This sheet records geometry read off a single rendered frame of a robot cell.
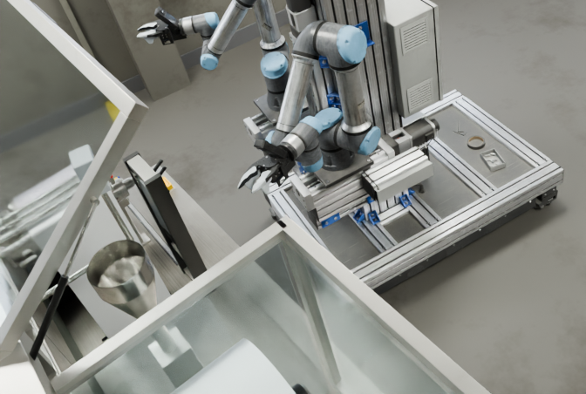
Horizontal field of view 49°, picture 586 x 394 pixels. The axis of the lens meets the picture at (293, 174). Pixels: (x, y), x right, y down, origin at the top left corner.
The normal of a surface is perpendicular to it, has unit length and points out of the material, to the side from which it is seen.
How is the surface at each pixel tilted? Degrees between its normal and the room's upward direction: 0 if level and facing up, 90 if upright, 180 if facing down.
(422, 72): 90
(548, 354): 0
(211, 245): 0
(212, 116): 0
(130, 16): 90
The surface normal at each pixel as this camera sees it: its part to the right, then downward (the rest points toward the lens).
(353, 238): -0.21, -0.71
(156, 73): 0.44, 0.55
